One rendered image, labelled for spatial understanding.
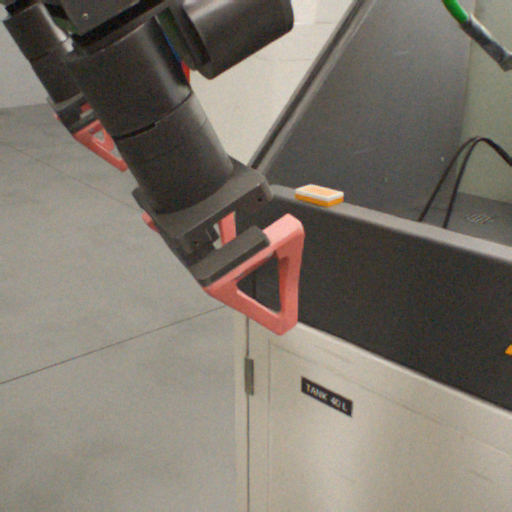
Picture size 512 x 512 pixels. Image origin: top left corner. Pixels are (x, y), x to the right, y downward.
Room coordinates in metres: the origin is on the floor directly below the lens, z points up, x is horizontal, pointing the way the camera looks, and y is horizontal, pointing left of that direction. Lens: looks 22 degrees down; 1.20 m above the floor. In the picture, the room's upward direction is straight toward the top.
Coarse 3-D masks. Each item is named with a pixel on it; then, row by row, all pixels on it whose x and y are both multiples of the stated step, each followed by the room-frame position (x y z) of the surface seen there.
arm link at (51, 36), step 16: (32, 0) 0.78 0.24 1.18; (16, 16) 0.76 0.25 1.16; (32, 16) 0.77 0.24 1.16; (48, 16) 0.78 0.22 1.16; (16, 32) 0.77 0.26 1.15; (32, 32) 0.77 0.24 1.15; (48, 32) 0.77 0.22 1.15; (64, 32) 0.79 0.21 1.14; (32, 48) 0.77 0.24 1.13; (48, 48) 0.77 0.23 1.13
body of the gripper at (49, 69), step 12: (60, 48) 0.78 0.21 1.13; (72, 48) 0.79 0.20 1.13; (36, 60) 0.77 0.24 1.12; (48, 60) 0.77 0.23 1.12; (60, 60) 0.78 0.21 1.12; (36, 72) 0.78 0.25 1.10; (48, 72) 0.77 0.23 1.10; (60, 72) 0.78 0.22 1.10; (48, 84) 0.78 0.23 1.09; (60, 84) 0.78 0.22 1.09; (72, 84) 0.78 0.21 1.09; (48, 96) 0.84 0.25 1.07; (60, 96) 0.78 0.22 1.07; (72, 96) 0.78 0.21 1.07; (84, 96) 0.76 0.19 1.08; (60, 108) 0.76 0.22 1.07; (72, 108) 0.76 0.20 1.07
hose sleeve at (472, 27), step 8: (472, 16) 0.82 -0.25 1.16; (464, 24) 0.81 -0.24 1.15; (472, 24) 0.81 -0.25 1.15; (480, 24) 0.82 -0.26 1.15; (464, 32) 0.82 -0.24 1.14; (472, 32) 0.82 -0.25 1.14; (480, 32) 0.82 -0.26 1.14; (488, 32) 0.83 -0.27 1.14; (480, 40) 0.82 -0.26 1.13; (488, 40) 0.82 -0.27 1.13; (496, 40) 0.83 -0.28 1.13; (488, 48) 0.83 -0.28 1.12; (496, 48) 0.83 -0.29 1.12; (504, 48) 0.84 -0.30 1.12; (496, 56) 0.83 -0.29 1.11; (504, 56) 0.83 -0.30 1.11
